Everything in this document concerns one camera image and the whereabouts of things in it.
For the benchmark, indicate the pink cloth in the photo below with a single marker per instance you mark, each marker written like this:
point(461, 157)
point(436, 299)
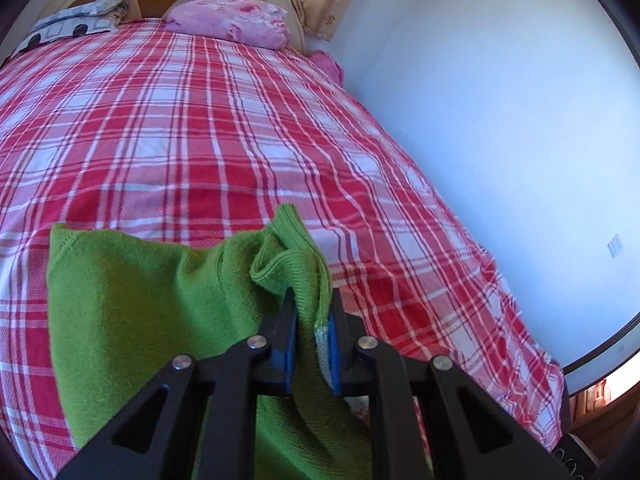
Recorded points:
point(327, 65)

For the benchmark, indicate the black device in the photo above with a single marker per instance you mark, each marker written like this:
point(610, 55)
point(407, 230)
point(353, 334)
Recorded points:
point(575, 457)

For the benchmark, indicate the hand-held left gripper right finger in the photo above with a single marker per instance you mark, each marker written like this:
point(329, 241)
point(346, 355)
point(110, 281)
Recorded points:
point(336, 355)

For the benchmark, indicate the green striped sweater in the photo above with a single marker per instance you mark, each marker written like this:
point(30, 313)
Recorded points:
point(150, 310)

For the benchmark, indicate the pink floral pillow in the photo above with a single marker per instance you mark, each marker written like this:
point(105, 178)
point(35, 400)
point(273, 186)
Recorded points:
point(230, 17)

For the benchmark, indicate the grey patterned pillow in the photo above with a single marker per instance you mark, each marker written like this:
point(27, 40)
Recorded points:
point(70, 22)

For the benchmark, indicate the white wall socket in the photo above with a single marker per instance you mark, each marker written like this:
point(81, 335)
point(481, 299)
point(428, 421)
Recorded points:
point(614, 245)

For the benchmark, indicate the red plaid blanket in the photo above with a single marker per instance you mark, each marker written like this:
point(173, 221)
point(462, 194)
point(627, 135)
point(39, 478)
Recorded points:
point(200, 135)

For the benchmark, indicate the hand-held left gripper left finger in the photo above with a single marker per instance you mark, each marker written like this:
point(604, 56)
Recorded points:
point(284, 355)

